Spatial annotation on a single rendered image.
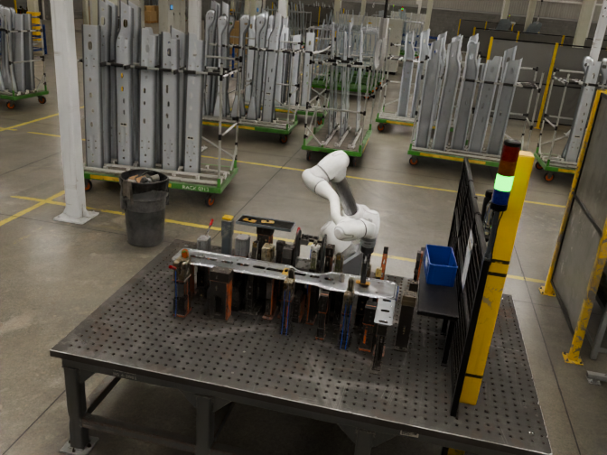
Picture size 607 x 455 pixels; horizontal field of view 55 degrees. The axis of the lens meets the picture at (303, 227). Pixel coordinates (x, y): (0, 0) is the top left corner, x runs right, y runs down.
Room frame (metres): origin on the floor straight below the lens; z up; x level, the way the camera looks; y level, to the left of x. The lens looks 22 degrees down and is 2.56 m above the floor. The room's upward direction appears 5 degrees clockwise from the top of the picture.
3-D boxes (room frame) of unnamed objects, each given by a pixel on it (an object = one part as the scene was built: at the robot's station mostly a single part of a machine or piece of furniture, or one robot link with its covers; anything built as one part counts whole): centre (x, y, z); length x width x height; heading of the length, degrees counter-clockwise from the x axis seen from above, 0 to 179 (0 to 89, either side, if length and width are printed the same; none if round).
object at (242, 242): (3.36, 0.37, 0.90); 0.13 x 0.10 x 0.41; 170
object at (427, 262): (3.22, -0.85, 1.10); 0.30 x 0.17 x 0.13; 175
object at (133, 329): (3.13, -0.12, 0.68); 2.56 x 1.61 x 0.04; 80
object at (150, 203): (5.60, 1.66, 0.36); 0.54 x 0.50 x 0.73; 170
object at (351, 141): (10.14, -0.50, 0.88); 1.91 x 1.00 x 1.76; 171
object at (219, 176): (7.29, 1.96, 0.88); 1.93 x 1.01 x 1.76; 86
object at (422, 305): (3.17, -0.84, 1.02); 0.90 x 0.22 x 0.03; 170
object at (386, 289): (3.13, 0.10, 1.00); 1.38 x 0.22 x 0.02; 80
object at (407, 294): (2.88, -0.62, 0.88); 0.08 x 0.08 x 0.36; 80
